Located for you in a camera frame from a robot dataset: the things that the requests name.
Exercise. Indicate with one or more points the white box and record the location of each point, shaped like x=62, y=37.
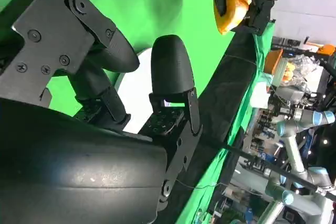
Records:
x=260, y=94

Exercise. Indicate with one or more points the lilac plate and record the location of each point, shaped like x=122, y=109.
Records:
x=143, y=82

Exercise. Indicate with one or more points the clear bag with yellow items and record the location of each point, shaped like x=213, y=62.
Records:
x=287, y=70

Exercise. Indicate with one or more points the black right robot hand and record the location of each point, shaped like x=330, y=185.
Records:
x=78, y=169

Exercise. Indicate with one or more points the black table edge skirt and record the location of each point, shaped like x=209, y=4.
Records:
x=228, y=82

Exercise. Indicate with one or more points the orange toy bread roll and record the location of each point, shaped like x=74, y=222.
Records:
x=236, y=11

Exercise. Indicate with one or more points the green cloth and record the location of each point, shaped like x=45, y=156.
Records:
x=157, y=3

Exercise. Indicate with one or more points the black pole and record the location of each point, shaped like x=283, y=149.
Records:
x=275, y=169

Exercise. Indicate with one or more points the orange box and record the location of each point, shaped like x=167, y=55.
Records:
x=273, y=61

